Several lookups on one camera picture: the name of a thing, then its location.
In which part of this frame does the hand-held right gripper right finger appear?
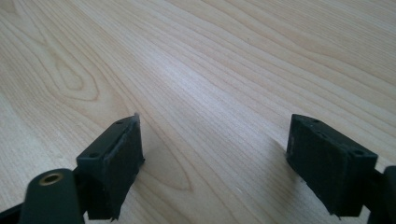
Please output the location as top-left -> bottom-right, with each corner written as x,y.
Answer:
285,113 -> 379,217

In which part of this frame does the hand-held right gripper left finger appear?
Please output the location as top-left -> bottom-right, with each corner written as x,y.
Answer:
76,112 -> 146,222

